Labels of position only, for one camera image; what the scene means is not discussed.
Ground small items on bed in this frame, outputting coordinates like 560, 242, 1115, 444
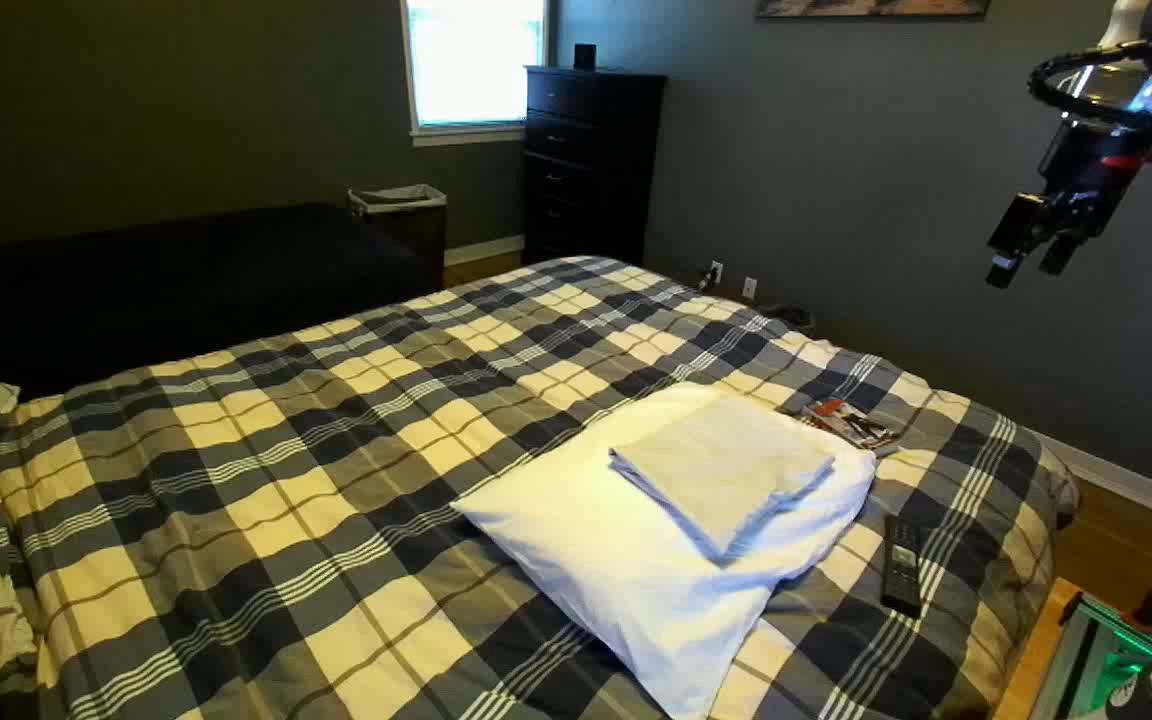
808, 396, 907, 456

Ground framed wall picture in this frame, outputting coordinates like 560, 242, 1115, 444
751, 0, 998, 22

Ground pale grey cloth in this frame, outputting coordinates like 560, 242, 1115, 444
603, 387, 839, 568

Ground black chest of drawers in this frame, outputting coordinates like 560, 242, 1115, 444
519, 64, 673, 268

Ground white pillow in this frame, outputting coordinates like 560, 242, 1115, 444
449, 378, 881, 720

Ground black remote control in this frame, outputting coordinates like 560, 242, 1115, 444
875, 510, 935, 621

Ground black futon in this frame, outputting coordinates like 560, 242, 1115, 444
0, 198, 438, 405

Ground green metal frame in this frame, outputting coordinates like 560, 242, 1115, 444
1033, 586, 1152, 720

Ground bright window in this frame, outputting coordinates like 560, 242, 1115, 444
398, 0, 560, 149

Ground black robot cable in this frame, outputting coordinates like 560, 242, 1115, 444
1023, 32, 1152, 142

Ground plaid grey yellow comforter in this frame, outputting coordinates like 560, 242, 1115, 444
0, 252, 1083, 720

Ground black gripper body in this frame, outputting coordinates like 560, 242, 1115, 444
1033, 118, 1152, 246

